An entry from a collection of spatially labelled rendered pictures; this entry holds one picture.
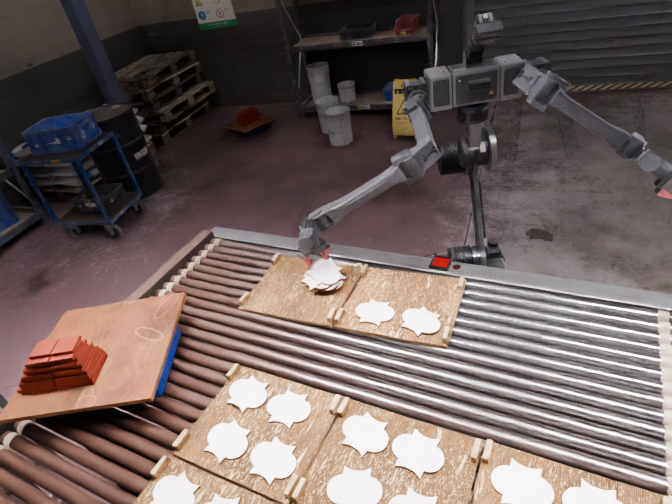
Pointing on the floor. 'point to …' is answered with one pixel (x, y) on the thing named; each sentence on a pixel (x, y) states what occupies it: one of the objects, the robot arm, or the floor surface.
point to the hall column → (95, 53)
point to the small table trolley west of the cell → (75, 221)
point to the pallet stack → (159, 119)
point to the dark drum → (123, 128)
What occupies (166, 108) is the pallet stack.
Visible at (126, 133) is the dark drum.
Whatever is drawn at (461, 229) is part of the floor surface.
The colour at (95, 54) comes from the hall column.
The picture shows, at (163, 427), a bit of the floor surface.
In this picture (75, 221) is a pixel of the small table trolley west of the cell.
